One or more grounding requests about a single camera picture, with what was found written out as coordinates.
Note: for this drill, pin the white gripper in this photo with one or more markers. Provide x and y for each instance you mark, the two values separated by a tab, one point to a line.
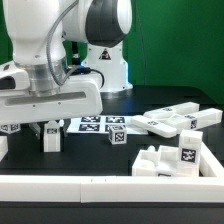
79	96

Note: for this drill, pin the white chair seat block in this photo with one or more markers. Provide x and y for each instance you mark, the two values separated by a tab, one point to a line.
167	162

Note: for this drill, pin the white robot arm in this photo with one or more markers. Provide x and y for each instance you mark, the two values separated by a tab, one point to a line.
37	85

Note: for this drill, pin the white chair back piece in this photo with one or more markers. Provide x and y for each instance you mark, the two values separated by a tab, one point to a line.
155	120

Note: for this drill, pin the white tag cube far left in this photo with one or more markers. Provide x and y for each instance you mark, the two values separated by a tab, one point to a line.
10	129

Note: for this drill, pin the white tag sheet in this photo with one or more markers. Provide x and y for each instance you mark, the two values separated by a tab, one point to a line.
100	124

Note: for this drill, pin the white block left edge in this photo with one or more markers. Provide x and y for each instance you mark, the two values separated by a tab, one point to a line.
3	147

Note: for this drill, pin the small white tag cube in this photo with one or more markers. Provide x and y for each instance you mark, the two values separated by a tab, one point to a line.
117	134

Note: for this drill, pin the white front fence rail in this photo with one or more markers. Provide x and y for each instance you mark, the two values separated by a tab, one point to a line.
110	189

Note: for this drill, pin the white fence rail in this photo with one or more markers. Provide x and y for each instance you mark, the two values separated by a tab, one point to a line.
110	189
209	165

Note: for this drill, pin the white right fence rail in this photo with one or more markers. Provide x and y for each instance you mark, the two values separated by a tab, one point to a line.
209	165

